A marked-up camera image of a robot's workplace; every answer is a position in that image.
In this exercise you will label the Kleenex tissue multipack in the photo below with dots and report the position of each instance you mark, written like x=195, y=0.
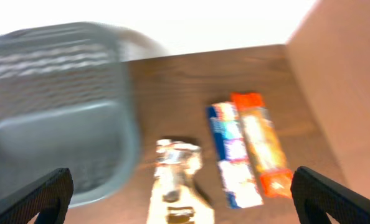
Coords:
x=238, y=180

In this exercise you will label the Panifee snack bag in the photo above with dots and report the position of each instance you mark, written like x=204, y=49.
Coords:
x=175, y=196

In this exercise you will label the orange cracker package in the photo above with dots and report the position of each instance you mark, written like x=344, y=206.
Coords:
x=263, y=143

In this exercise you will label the grey plastic basket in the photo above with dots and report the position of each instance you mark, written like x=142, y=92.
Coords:
x=66, y=101

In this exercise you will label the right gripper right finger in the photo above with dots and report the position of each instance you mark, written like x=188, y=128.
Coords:
x=317, y=198

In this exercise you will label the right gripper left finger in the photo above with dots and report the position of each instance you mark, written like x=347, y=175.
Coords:
x=46, y=198

